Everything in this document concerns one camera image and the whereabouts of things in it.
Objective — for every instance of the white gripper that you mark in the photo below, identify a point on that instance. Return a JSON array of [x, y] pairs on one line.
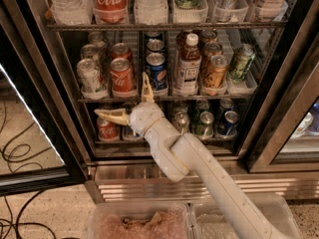
[[145, 117]]

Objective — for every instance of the red coke can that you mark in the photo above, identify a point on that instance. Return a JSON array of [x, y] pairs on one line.
[[122, 74], [122, 50]]

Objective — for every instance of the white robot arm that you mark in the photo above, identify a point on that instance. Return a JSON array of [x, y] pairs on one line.
[[178, 154]]

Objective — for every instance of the front blue white can bottom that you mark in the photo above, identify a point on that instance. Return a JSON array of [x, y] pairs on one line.
[[129, 134]]

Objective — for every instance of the front red can bottom shelf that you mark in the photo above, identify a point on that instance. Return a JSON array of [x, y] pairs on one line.
[[107, 130]]

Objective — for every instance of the front blue pepsi can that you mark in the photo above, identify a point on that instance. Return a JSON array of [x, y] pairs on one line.
[[156, 68]]

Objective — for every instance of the blue pepsi can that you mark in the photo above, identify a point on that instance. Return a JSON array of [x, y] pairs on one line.
[[156, 68], [155, 46], [153, 35]]

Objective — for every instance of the front white soda can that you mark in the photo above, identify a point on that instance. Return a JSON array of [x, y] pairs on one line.
[[89, 76]]

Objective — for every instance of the white soda can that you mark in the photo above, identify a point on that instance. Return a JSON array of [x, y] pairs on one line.
[[90, 51], [89, 76], [99, 41]]

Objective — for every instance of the front white can bottom shelf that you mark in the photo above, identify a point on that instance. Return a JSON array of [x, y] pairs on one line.
[[181, 122]]

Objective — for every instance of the middle blue pepsi can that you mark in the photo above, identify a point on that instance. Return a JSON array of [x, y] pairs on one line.
[[155, 46]]

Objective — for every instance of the middle white soda can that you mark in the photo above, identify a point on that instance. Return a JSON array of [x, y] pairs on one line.
[[90, 51]]

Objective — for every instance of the front green can bottom shelf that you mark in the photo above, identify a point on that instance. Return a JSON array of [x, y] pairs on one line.
[[203, 127]]

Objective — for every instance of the rear blue pepsi can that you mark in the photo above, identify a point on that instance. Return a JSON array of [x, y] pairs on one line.
[[153, 35]]

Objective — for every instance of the rear white soda can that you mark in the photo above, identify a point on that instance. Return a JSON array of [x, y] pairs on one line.
[[99, 41]]

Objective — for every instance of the front orange can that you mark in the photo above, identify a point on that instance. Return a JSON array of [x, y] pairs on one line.
[[215, 71]]

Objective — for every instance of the orange can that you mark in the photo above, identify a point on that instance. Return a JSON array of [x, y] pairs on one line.
[[210, 49], [208, 36], [215, 71]]

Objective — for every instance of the middle orange can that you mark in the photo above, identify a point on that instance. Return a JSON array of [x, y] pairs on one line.
[[210, 49]]

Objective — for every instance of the front blue can bottom shelf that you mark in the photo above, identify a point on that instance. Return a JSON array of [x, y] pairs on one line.
[[228, 123]]

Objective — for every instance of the rear orange can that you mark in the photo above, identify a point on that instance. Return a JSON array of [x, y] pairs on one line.
[[208, 36]]

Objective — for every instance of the open fridge glass door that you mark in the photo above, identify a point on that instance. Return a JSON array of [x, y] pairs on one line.
[[35, 153]]

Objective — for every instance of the stainless steel fridge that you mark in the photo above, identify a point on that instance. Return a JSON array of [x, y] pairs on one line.
[[261, 157]]

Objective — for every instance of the green can middle shelf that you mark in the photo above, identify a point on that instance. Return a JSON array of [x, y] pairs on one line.
[[241, 62]]

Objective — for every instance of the tea bottle white cap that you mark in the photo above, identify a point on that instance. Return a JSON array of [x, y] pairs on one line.
[[189, 59]]

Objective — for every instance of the middle clear water bottle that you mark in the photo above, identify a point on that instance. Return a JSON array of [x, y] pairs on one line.
[[150, 9]]

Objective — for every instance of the clear water bottle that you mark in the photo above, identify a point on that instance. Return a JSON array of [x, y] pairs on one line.
[[150, 9], [69, 10]]

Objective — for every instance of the left clear plastic bin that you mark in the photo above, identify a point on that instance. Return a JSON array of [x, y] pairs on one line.
[[140, 220]]

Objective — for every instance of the clear plastic bin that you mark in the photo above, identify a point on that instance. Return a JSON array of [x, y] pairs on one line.
[[140, 220], [209, 223]]

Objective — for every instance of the left clear water bottle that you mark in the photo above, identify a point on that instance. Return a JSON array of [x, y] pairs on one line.
[[69, 10]]

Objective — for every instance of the right clear plastic bin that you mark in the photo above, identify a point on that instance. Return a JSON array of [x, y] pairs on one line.
[[209, 223]]

